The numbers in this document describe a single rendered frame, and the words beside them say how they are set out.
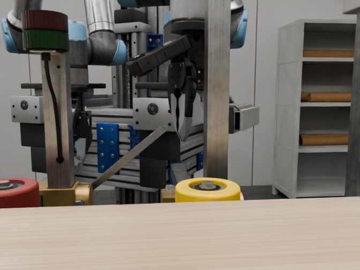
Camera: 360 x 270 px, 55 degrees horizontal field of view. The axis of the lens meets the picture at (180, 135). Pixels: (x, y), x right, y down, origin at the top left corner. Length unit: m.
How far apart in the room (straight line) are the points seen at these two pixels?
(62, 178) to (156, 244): 0.31
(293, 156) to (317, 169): 0.66
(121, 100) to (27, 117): 0.33
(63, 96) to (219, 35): 0.25
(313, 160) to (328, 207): 3.19
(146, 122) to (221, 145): 0.46
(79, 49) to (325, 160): 3.06
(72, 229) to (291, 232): 0.19
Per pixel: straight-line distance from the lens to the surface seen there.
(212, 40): 0.55
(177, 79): 0.63
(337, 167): 3.72
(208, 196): 0.40
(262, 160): 3.41
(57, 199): 0.58
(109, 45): 1.01
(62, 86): 0.55
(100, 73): 3.18
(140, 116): 1.00
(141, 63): 0.58
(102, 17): 1.04
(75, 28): 0.87
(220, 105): 0.55
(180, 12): 0.63
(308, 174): 3.60
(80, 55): 0.87
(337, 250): 0.31
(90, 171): 1.30
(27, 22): 0.51
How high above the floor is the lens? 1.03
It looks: 8 degrees down
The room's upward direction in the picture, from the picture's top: straight up
